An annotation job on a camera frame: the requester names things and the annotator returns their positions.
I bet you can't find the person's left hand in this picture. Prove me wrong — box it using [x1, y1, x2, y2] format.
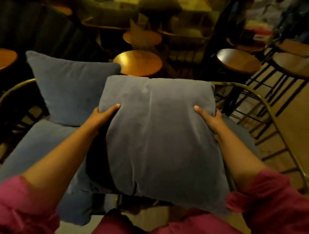
[83, 103, 122, 137]

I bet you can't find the person's right hand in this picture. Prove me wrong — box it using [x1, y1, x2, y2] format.
[193, 105, 230, 143]

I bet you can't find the person's left forearm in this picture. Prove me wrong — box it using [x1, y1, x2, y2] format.
[22, 124, 98, 208]

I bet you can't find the person's right forearm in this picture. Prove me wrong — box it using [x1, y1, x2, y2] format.
[215, 129, 267, 193]

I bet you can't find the round wooden table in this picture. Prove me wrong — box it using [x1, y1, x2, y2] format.
[272, 51, 309, 79]
[51, 5, 73, 16]
[216, 48, 262, 75]
[113, 50, 163, 77]
[0, 48, 18, 72]
[122, 30, 163, 47]
[275, 39, 309, 57]
[226, 37, 266, 53]

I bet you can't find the tan folded table sign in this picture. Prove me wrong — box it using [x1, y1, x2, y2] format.
[129, 19, 151, 49]

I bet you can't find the yellow and red packet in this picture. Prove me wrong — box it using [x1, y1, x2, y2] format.
[244, 20, 273, 41]

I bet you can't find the dark striped upholstered sofa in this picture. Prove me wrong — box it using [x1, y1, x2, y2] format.
[0, 0, 108, 64]

